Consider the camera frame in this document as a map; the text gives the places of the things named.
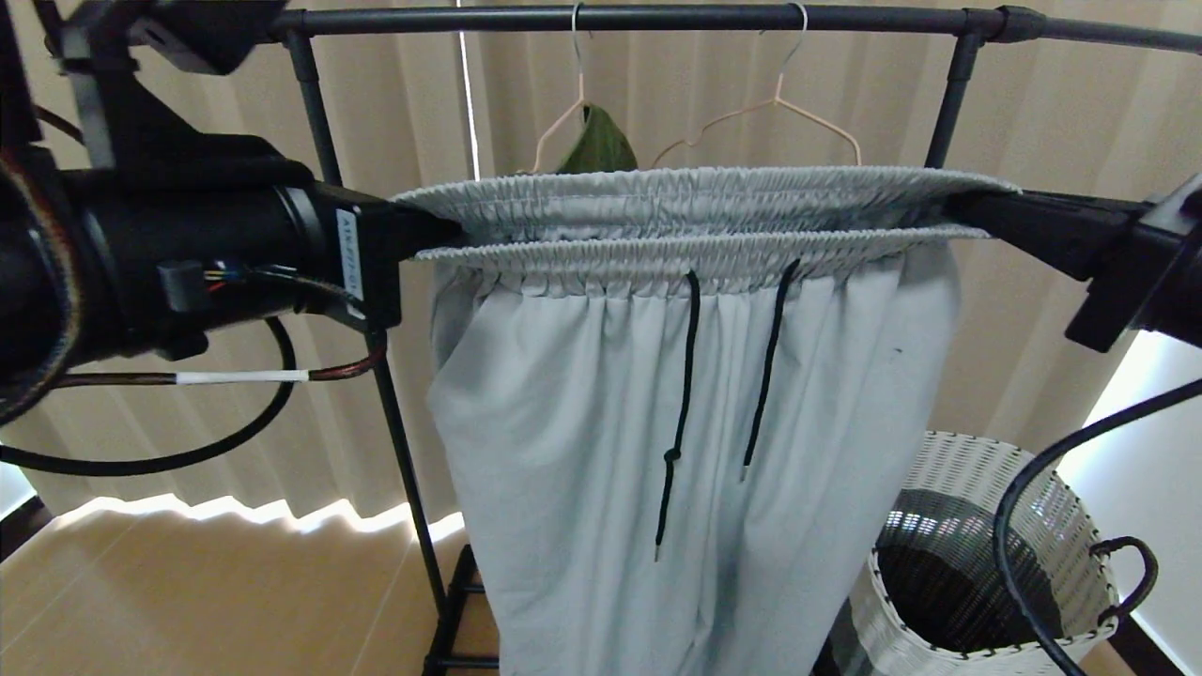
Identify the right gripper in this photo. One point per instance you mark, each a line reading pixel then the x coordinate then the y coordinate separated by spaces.
pixel 1155 272

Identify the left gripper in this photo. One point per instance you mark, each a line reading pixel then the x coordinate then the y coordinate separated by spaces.
pixel 188 244

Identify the pink clothes hanger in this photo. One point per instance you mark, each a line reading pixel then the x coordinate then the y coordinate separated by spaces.
pixel 580 75
pixel 779 89

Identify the green printed shirt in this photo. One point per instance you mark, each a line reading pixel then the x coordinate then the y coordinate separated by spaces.
pixel 601 145

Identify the pale grey shorts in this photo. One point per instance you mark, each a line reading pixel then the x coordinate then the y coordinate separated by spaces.
pixel 582 422

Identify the white laundry basket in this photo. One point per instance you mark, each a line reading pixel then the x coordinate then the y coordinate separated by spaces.
pixel 948 460

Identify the black clothes rack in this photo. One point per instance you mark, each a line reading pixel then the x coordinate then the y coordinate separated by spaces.
pixel 657 17

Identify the beige curtain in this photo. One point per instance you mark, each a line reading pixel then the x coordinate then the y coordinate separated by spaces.
pixel 1033 94

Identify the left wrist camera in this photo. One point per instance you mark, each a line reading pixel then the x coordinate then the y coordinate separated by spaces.
pixel 197 28

